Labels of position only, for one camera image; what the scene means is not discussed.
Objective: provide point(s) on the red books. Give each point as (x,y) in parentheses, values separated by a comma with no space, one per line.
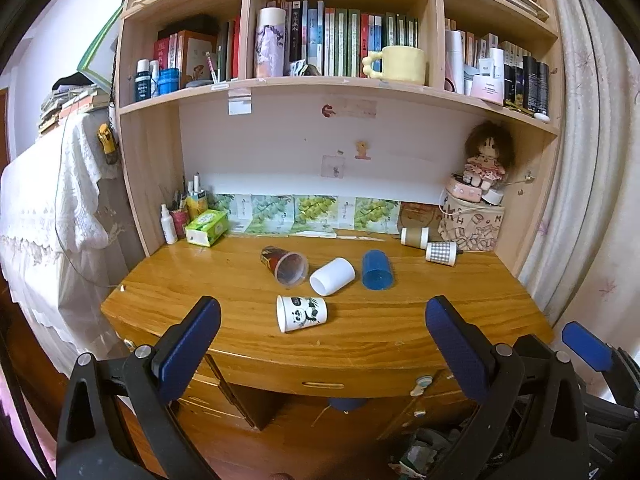
(166,52)

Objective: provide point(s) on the wooden bookshelf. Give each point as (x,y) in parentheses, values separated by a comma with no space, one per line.
(150,160)

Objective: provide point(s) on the tall white bottle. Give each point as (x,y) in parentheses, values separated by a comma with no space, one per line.
(452,60)

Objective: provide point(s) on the orange illustrated box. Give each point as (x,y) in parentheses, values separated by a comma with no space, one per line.
(196,57)

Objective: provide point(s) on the dark bottle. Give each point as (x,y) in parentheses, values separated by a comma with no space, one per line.
(142,82)

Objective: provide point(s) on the pile of books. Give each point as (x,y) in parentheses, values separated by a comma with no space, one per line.
(67,107)

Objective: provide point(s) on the pink white box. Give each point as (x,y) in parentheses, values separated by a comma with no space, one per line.
(487,87)

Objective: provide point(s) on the brown haired doll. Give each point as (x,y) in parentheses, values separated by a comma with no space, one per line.
(487,155)

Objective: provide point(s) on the clear wall hook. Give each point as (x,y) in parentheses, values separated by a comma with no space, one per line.
(332,166)

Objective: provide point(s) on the white tube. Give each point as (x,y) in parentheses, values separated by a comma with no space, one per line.
(496,62)

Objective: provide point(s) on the blue jar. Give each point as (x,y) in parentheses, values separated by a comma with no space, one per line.
(168,81)

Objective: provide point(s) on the dark books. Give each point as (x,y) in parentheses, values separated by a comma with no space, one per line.
(228,50)

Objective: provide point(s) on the floral curtain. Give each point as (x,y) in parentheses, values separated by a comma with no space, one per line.
(590,160)

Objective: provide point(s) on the white paper label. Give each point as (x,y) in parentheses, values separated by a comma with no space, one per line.
(240,102)

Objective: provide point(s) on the purple printed cylinder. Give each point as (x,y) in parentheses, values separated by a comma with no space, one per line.
(270,42)

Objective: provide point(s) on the yellow toy car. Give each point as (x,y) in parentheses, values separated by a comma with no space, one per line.
(106,142)

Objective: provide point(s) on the wooden desk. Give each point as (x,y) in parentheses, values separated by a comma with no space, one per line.
(375,320)

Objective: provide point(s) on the plain white cup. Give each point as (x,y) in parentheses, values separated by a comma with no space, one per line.
(332,275)

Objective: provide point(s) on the checkered paper cup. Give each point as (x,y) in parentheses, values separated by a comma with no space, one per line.
(440,252)

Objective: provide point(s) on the pink case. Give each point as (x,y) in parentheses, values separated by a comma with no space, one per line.
(467,191)

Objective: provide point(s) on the strip of green leaf cards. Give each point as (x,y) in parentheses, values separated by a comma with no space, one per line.
(300,210)

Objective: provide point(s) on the blue plastic cup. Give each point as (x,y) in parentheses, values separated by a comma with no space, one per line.
(376,267)

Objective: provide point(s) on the white lace cloth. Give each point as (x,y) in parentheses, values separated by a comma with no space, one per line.
(55,210)

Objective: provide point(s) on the red wall sticker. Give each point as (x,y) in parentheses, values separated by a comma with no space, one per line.
(327,110)

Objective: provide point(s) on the small white bottle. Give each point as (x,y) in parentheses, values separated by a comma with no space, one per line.
(154,77)

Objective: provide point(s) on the green tissue box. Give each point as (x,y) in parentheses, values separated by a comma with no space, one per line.
(206,227)

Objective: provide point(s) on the white panda print cup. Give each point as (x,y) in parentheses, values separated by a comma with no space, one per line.
(300,314)

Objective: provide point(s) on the brown paper cup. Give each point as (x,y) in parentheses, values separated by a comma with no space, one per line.
(415,237)

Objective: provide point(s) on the white spray bottle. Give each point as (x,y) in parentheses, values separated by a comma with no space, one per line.
(167,227)

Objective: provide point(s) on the yellow mug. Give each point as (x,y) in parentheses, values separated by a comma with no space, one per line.
(397,65)

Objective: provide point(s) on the brown paper bag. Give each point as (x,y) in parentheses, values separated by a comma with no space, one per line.
(420,216)

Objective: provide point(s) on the patterned fabric bag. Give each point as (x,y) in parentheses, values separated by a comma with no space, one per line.
(472,230)

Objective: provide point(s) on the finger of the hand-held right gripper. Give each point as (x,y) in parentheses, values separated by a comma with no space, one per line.
(586,345)
(532,346)

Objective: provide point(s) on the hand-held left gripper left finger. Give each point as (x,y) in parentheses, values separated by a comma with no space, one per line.
(192,342)

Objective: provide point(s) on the green framed picture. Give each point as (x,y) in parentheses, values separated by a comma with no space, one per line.
(100,45)

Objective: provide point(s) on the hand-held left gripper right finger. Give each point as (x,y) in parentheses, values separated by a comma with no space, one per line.
(457,355)

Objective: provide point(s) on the yellow wall sticker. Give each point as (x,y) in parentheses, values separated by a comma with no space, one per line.
(362,150)

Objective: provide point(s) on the clear cup with red print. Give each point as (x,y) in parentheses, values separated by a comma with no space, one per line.
(280,265)

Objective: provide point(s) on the black bottle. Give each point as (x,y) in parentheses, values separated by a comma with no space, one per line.
(542,87)
(529,80)

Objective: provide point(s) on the blue stool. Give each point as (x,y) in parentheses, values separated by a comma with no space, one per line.
(345,404)

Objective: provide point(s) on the dark cloth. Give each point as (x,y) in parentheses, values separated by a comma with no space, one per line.
(75,81)

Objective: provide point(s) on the long row of books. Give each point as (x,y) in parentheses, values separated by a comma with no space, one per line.
(350,40)

